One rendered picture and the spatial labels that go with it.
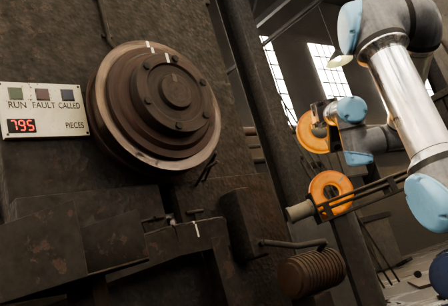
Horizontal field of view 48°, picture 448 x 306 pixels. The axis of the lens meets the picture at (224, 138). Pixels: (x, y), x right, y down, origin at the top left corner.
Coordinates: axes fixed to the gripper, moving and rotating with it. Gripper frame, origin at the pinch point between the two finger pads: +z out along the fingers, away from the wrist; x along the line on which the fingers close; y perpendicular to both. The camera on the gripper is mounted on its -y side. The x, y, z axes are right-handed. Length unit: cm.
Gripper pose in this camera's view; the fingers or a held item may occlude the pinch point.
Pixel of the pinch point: (317, 125)
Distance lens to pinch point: 172.2
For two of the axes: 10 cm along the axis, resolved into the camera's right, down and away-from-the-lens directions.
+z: -1.2, 0.5, 9.9
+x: -9.6, 2.4, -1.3
